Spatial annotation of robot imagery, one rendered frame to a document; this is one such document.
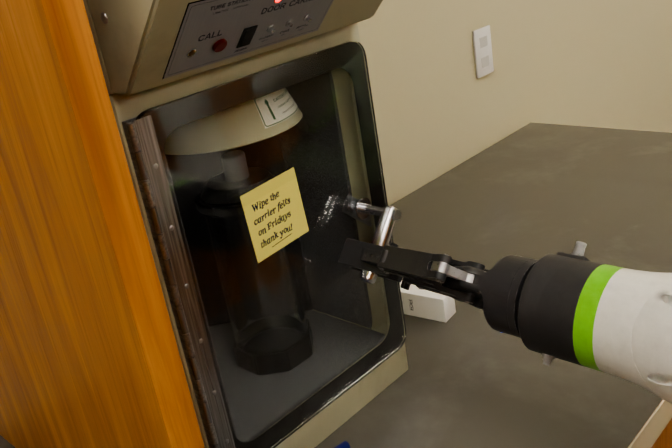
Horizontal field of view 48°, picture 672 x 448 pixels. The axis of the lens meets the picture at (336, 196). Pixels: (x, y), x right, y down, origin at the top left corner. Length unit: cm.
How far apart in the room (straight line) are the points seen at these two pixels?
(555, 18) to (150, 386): 174
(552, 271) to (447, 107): 111
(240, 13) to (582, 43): 175
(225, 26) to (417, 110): 105
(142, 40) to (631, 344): 45
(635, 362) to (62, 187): 47
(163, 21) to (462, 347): 66
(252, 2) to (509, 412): 57
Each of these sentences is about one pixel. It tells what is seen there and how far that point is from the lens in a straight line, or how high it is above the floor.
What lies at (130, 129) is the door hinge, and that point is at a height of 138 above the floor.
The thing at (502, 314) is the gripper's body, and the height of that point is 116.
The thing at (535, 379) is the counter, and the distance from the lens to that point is 101.
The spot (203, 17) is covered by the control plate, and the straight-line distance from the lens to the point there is 63.
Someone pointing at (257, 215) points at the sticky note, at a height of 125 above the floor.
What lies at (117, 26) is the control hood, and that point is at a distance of 63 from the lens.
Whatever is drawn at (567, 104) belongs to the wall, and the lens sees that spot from 227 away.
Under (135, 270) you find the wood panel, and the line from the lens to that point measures 60.
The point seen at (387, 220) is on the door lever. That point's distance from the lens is 84.
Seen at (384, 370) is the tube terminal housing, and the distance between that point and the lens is 100.
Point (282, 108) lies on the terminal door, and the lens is 77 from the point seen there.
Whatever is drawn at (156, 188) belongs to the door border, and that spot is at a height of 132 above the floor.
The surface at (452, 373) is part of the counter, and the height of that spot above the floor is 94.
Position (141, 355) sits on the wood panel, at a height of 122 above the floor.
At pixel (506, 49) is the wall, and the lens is 196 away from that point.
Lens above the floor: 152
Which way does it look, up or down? 20 degrees down
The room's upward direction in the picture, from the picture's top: 10 degrees counter-clockwise
